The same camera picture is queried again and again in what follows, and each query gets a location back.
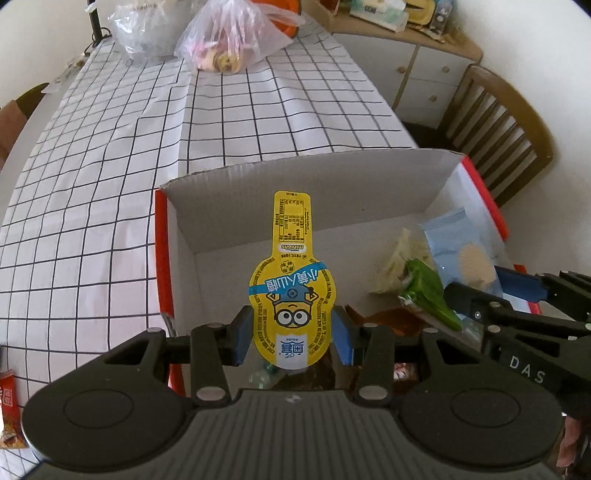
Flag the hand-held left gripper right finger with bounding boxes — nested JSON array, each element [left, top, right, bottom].
[[333, 305, 477, 408]]

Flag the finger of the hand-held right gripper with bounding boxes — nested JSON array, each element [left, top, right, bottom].
[[442, 281, 591, 335], [493, 265, 591, 320]]

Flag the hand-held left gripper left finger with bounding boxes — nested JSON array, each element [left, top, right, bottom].
[[104, 307, 253, 408]]

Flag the green snack packet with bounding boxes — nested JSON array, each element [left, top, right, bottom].
[[398, 258, 463, 331]]

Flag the light blue snack packet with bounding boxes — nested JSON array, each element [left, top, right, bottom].
[[418, 208, 505, 301]]

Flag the yellow cartoon jelly pouch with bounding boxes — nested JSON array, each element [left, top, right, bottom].
[[246, 190, 339, 373]]

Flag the cream snack packet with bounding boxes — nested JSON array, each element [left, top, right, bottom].
[[368, 227, 437, 295]]

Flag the red cardboard box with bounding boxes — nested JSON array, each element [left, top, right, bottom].
[[154, 148, 509, 398]]

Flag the wooden chair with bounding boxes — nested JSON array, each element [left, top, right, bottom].
[[438, 64, 555, 209], [0, 82, 51, 160]]

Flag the white checkered tablecloth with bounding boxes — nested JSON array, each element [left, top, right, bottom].
[[0, 25, 420, 480]]

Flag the white cabinet with wooden top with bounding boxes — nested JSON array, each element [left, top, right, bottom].
[[302, 0, 484, 129]]

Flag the red snack packet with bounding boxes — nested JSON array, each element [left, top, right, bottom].
[[0, 370, 29, 449]]

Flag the pink plastic bag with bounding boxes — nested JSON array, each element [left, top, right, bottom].
[[174, 0, 306, 75]]

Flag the pink brown cloth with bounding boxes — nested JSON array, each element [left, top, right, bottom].
[[0, 100, 28, 160]]

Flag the orange bowl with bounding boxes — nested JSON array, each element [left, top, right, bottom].
[[259, 0, 303, 37]]

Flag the clear plastic bag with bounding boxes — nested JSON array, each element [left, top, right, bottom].
[[107, 0, 205, 62]]

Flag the black stand pole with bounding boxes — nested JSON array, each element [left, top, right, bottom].
[[86, 0, 112, 44]]

